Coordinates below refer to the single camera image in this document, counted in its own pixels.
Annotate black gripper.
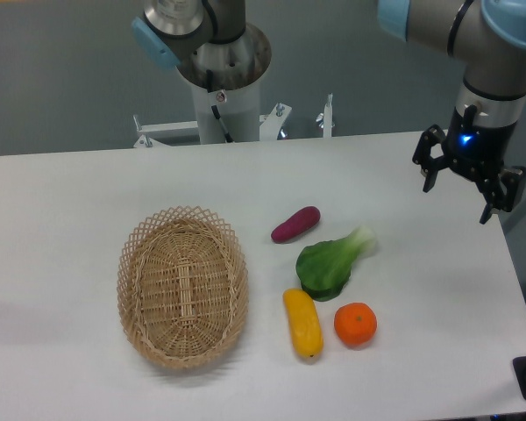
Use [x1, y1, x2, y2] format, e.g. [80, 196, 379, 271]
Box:
[412, 110, 526, 225]

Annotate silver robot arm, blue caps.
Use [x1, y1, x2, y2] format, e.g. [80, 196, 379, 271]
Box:
[377, 1, 526, 224]

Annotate silver robot base, blue cap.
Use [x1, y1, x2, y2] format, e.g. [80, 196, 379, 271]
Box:
[131, 0, 272, 92]

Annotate green bok choy vegetable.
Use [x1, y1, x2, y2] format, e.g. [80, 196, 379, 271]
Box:
[295, 226, 376, 302]

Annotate purple sweet potato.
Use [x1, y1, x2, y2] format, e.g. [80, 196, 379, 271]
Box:
[271, 206, 321, 244]

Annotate orange tangerine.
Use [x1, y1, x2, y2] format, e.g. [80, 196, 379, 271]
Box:
[334, 303, 378, 348]

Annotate yellow banana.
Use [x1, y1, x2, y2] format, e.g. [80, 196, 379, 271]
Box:
[282, 289, 323, 359]

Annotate woven wicker basket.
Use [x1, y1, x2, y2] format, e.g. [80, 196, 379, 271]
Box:
[117, 206, 249, 369]

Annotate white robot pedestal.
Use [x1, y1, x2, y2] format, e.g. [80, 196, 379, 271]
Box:
[190, 82, 260, 144]

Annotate black cable on pedestal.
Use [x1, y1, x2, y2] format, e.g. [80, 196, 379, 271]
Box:
[205, 69, 236, 144]

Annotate white metal mounting frame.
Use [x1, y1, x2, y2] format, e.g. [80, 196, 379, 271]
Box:
[132, 92, 338, 148]

